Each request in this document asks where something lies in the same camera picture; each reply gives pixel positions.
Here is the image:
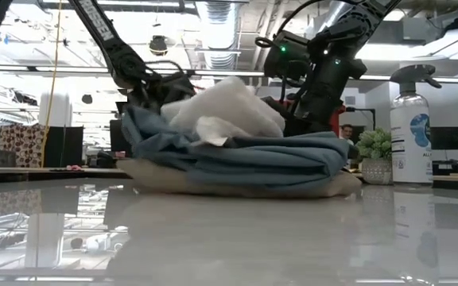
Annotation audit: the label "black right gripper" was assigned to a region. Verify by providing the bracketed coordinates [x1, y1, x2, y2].
[283, 55, 368, 138]

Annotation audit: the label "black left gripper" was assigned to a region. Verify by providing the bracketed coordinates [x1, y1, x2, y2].
[127, 71, 197, 114]

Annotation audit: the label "teal grey shirt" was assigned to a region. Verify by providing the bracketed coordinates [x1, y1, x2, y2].
[120, 105, 351, 187]

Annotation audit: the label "white garment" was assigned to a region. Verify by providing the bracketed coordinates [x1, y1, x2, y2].
[160, 75, 286, 140]

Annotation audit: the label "beige shorts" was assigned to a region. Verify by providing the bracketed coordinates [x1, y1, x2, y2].
[116, 157, 363, 199]

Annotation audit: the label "person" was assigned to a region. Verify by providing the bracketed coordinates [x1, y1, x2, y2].
[340, 123, 355, 146]

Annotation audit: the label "long ceiling light strip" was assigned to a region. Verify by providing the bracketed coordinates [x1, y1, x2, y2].
[0, 64, 458, 84]

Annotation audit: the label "small potted succulent plant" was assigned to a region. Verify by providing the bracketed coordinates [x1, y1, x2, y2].
[354, 127, 394, 186]

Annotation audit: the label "black partition panel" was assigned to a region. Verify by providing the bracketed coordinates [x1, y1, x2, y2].
[44, 126, 85, 168]

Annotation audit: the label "clear spray bottle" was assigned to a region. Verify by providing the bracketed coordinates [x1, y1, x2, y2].
[389, 64, 443, 184]

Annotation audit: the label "brown patterned cloth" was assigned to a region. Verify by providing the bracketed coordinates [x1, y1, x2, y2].
[0, 123, 47, 168]

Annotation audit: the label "light wooden desk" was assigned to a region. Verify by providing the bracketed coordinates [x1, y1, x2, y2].
[0, 166, 131, 184]

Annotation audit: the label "black monitor stand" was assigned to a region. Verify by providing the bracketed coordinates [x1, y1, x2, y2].
[431, 134, 458, 175]

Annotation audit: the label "black ceiling dome camera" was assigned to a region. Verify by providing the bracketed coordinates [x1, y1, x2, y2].
[149, 34, 169, 56]

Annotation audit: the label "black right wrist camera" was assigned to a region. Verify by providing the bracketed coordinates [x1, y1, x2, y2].
[262, 31, 312, 80]

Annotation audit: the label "ribbed silver round duct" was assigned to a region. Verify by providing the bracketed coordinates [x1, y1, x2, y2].
[196, 0, 240, 72]

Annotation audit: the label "silver ventilation duct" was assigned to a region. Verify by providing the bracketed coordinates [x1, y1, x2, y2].
[312, 0, 357, 37]

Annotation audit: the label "black wall monitor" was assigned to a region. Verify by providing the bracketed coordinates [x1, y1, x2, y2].
[429, 126, 458, 151]

